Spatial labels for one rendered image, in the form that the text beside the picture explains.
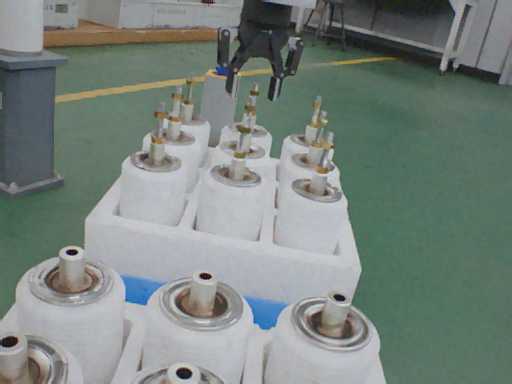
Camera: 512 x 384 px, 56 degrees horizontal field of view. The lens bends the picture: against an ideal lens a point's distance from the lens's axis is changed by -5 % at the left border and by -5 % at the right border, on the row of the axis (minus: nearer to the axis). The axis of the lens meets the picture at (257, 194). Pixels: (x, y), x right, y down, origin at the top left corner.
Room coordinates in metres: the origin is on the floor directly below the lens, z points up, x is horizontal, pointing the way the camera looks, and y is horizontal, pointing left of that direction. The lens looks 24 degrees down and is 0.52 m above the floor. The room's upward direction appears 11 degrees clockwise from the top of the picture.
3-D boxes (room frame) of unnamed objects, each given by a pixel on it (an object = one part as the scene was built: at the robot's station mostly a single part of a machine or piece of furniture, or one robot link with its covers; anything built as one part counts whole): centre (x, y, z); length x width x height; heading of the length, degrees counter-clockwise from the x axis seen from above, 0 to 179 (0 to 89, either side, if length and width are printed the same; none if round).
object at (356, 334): (0.37, -0.09, 0.25); 0.08 x 0.08 x 0.01
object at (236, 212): (0.67, 0.04, 0.16); 0.10 x 0.10 x 0.18
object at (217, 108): (1.08, 0.12, 0.16); 0.07 x 0.07 x 0.31; 1
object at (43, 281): (0.36, 0.15, 0.25); 0.08 x 0.08 x 0.01
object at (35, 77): (1.01, 0.55, 0.15); 0.15 x 0.15 x 0.30; 62
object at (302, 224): (0.68, -0.08, 0.16); 0.10 x 0.10 x 0.18
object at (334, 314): (0.37, -0.09, 0.26); 0.02 x 0.02 x 0.03
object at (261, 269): (0.79, 0.04, 0.09); 0.39 x 0.39 x 0.18; 1
